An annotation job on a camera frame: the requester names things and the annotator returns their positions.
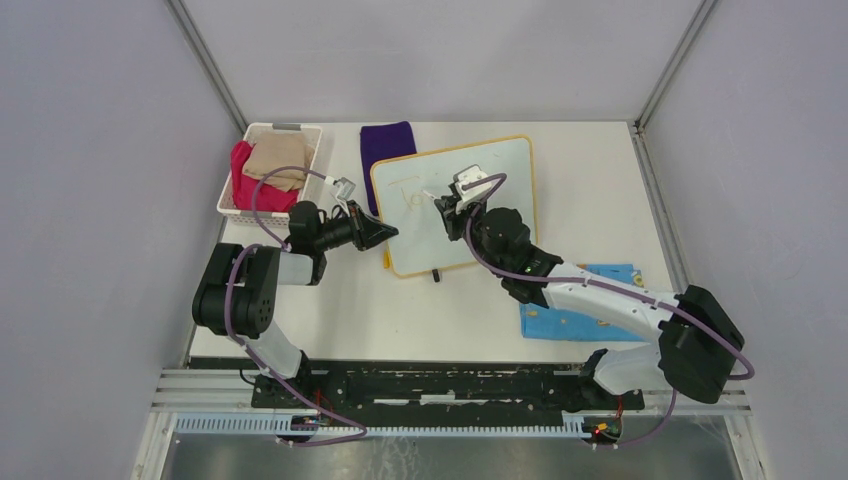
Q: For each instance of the blue patterned cloth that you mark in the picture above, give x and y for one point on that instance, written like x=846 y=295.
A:
x=567 y=325

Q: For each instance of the white plastic basket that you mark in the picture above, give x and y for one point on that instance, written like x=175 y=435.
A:
x=272 y=204

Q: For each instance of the white cable duct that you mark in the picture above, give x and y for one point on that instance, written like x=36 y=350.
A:
x=285 y=425

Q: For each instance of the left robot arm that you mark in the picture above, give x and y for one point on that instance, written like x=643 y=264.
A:
x=237 y=291

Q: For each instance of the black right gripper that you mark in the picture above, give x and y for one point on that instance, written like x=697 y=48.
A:
x=452 y=219

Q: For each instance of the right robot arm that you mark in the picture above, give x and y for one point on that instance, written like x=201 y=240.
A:
x=690 y=344

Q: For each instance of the purple folded cloth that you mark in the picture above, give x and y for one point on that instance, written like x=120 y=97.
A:
x=383 y=142

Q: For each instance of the aluminium rail frame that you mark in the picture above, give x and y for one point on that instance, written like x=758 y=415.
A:
x=700 y=441

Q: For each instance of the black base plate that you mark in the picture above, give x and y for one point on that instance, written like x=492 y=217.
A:
x=455 y=394

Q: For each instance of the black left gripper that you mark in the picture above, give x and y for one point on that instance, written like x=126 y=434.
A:
x=367 y=232

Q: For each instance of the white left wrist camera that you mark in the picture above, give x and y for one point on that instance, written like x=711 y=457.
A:
x=340 y=189

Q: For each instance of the beige cloth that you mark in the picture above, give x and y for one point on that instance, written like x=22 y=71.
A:
x=272 y=151

